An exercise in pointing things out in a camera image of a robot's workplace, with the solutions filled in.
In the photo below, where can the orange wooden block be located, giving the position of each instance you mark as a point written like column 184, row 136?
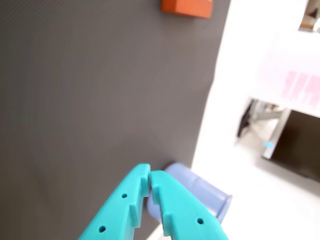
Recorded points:
column 186, row 8

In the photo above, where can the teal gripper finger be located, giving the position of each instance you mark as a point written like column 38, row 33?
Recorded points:
column 112, row 212
column 185, row 215

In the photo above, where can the dark cabinet with metal frame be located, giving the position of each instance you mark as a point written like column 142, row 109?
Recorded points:
column 295, row 142

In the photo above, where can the blurry metal-framed object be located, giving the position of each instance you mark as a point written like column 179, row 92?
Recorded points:
column 310, row 18

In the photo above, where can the dark grey mat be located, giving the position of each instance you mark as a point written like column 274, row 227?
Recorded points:
column 105, row 85

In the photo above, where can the lavender blue plastic pot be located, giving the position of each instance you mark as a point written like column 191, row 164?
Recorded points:
column 200, row 193

